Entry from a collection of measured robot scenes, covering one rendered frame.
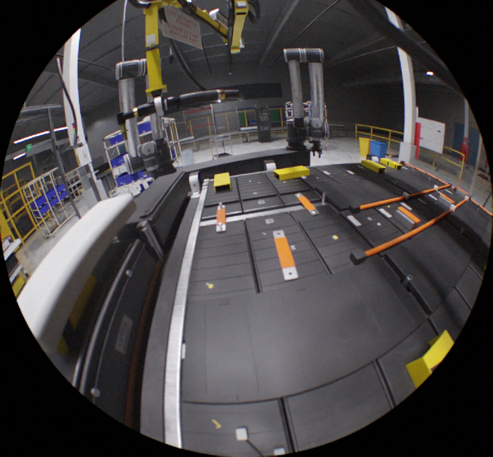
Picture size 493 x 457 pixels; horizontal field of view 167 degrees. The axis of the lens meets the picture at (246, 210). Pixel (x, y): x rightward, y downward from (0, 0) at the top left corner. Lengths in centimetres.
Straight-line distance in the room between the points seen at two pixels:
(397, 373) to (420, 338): 8
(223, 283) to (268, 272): 9
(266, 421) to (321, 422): 7
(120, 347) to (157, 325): 10
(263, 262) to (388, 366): 32
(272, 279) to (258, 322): 9
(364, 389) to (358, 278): 21
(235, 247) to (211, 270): 8
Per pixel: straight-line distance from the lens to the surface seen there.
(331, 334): 29
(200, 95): 71
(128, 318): 33
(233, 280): 34
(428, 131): 851
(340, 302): 31
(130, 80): 154
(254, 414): 27
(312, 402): 28
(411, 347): 36
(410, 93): 558
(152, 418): 34
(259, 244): 41
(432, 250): 55
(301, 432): 28
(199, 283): 36
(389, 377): 32
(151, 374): 34
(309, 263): 36
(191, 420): 30
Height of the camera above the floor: 127
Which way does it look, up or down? 30 degrees down
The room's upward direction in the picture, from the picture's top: 8 degrees counter-clockwise
